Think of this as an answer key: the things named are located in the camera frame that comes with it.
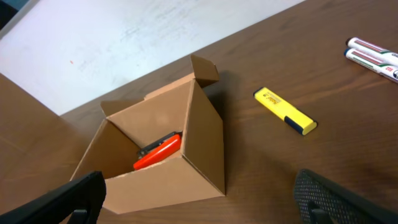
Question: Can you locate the yellow highlighter pen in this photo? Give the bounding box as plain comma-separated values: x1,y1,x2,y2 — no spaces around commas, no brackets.
253,87,318,136

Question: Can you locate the white marker blue cap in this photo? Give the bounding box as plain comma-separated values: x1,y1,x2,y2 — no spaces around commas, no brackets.
344,48,397,83

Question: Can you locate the brown cardboard box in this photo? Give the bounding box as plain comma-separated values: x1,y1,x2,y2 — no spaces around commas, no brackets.
73,55,225,214

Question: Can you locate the white marker black cap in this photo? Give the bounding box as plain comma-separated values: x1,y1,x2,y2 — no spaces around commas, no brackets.
346,37,397,66

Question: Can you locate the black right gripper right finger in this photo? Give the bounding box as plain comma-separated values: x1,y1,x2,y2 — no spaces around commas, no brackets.
294,169,397,224

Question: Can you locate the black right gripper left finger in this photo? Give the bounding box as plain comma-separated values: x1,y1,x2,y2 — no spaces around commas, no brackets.
1,171,106,224

